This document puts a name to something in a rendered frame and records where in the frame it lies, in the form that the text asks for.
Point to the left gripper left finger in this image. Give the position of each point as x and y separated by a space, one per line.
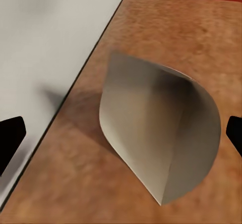
12 133

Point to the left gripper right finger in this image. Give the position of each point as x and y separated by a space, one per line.
234 132

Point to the paper coffee filter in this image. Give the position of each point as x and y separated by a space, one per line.
161 122

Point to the fridge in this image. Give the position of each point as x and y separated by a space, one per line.
44 46

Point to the countertop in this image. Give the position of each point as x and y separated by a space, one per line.
77 177

